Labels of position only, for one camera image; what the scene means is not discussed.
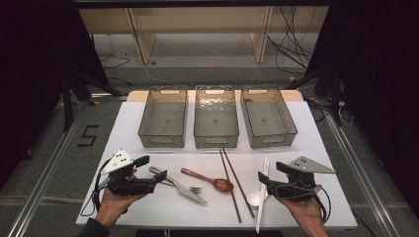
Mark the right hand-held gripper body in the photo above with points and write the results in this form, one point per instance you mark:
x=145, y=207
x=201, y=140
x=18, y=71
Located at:
x=296, y=189

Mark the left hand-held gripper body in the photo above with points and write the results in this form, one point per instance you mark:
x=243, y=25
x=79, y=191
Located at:
x=131, y=187

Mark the white chopstick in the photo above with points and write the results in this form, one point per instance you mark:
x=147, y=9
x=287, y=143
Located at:
x=266, y=169
x=259, y=214

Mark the white ceramic spoon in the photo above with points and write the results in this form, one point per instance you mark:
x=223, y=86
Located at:
x=253, y=199

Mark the brown wooden chopstick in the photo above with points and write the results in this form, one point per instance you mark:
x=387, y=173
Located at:
x=235, y=204
x=242, y=192

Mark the steel fork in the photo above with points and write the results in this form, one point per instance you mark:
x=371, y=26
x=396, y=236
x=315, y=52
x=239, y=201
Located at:
x=196, y=190

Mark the brown wooden spoon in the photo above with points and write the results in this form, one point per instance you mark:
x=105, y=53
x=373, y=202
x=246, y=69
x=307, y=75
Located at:
x=224, y=185

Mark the smoky clear plastic bin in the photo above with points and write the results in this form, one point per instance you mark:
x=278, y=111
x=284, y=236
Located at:
x=163, y=118
x=267, y=118
x=215, y=118

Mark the person's right hand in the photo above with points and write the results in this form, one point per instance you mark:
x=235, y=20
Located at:
x=308, y=210

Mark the person's left hand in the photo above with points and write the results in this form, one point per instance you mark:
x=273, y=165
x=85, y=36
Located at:
x=112, y=205

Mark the black metal stand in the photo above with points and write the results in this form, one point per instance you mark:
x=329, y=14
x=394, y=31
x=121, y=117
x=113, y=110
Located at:
x=67, y=102
x=335, y=95

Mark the black curtain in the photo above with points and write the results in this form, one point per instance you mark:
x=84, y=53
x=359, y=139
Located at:
x=378, y=82
x=33, y=65

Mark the light wooden desk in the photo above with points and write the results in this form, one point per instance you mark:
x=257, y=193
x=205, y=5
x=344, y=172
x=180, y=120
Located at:
x=204, y=18

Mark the aluminium floor rail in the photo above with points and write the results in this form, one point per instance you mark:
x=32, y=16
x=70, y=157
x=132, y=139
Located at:
x=359, y=171
x=42, y=184

